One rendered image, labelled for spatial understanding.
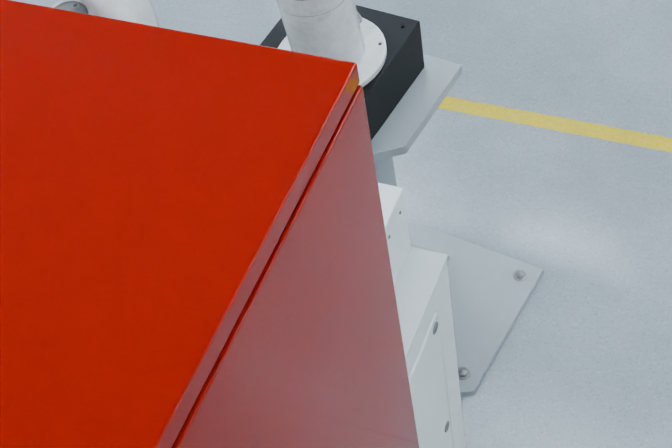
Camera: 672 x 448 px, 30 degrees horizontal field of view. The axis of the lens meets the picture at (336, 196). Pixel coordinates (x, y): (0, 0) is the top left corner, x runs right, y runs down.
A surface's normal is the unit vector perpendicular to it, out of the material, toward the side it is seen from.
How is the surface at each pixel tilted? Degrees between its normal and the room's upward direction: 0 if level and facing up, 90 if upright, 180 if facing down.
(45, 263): 0
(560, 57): 0
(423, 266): 0
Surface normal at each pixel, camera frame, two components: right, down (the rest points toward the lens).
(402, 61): 0.86, 0.32
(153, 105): -0.13, -0.64
